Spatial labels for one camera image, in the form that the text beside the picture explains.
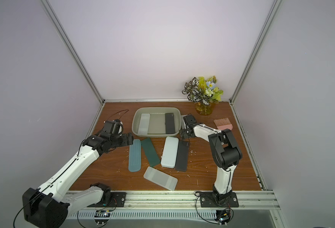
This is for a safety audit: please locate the black pencil case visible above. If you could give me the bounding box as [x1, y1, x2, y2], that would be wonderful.
[165, 113, 176, 134]

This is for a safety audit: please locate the teal silicone pencil case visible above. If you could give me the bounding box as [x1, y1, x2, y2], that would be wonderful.
[128, 139, 141, 173]

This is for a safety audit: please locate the translucent pencil case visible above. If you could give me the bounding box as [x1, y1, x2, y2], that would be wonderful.
[144, 166, 178, 191]
[138, 114, 150, 135]
[181, 115, 185, 129]

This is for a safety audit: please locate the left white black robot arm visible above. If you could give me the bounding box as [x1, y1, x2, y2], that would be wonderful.
[21, 119, 134, 228]

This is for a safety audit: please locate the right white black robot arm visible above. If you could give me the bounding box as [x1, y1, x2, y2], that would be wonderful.
[180, 114, 242, 205]

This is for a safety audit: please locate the grey-green plastic storage box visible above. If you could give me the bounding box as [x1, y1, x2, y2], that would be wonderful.
[132, 107, 181, 138]

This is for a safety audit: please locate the white light-blue pencil case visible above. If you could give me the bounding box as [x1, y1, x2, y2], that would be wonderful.
[161, 137, 179, 168]

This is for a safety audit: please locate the dark grey pencil case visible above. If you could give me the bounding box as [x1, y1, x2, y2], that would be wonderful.
[175, 141, 189, 172]

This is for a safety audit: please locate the dark green pencil case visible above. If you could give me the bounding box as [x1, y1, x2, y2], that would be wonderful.
[141, 138, 160, 167]

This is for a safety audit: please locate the translucent pencil case front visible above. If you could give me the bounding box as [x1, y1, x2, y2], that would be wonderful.
[144, 166, 178, 191]

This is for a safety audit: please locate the artificial plant in vase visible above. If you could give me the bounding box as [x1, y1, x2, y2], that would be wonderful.
[182, 76, 224, 116]

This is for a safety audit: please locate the pink comb brush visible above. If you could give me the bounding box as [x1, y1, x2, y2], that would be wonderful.
[214, 118, 233, 131]

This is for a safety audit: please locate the left circuit board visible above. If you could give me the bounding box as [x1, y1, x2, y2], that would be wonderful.
[94, 210, 111, 228]

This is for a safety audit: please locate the circuit board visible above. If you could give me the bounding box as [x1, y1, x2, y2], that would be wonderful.
[215, 209, 234, 226]
[94, 210, 111, 228]

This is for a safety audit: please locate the right circuit board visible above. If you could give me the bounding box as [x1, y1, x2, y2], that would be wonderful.
[215, 209, 234, 226]

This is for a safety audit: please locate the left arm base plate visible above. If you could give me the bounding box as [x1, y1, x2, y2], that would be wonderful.
[88, 192, 127, 208]

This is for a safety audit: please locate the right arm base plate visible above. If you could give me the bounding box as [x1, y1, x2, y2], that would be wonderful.
[196, 191, 239, 208]

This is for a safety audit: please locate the aluminium front rail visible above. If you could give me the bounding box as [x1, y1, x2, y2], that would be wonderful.
[118, 191, 280, 210]

